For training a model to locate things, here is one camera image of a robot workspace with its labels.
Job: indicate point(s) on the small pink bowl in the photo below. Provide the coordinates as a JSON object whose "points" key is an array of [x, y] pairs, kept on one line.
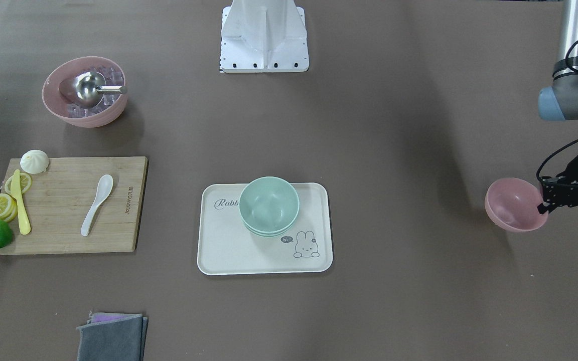
{"points": [[511, 204]]}

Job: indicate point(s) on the middle green bowl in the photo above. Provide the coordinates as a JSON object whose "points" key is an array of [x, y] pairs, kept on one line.
{"points": [[248, 226]]}

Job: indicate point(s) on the bottom green bowl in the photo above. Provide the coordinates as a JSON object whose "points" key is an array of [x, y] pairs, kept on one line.
{"points": [[268, 234]]}

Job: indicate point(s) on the white ceramic spoon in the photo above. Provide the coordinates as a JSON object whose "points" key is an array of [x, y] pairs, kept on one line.
{"points": [[103, 191]]}

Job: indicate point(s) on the large pink ice bowl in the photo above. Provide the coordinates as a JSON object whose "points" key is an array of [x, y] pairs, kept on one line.
{"points": [[57, 105]]}

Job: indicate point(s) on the cream rabbit tray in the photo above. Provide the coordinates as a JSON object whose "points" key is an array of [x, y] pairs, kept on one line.
{"points": [[227, 247]]}

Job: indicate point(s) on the grey folded cloth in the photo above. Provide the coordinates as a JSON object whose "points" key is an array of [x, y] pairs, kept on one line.
{"points": [[122, 339]]}

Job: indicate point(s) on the clear ice cubes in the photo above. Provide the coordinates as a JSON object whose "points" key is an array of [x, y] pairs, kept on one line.
{"points": [[113, 76]]}

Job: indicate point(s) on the purple cloth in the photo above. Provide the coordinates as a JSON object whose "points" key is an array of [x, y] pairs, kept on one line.
{"points": [[106, 316]]}

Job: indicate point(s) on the steel ice scoop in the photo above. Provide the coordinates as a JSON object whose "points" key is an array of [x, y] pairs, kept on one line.
{"points": [[87, 89]]}

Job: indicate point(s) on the wooden cutting board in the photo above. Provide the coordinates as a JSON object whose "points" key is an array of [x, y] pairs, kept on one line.
{"points": [[59, 199]]}

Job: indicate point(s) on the white steamed bun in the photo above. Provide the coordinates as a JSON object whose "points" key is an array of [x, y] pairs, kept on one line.
{"points": [[34, 162]]}

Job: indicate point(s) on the yellow plastic knife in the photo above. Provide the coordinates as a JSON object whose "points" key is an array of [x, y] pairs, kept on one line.
{"points": [[16, 192]]}

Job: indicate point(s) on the back lemon slice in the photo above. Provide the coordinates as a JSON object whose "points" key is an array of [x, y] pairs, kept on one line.
{"points": [[13, 212]]}

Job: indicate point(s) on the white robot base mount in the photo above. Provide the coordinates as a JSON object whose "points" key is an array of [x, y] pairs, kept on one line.
{"points": [[264, 37]]}

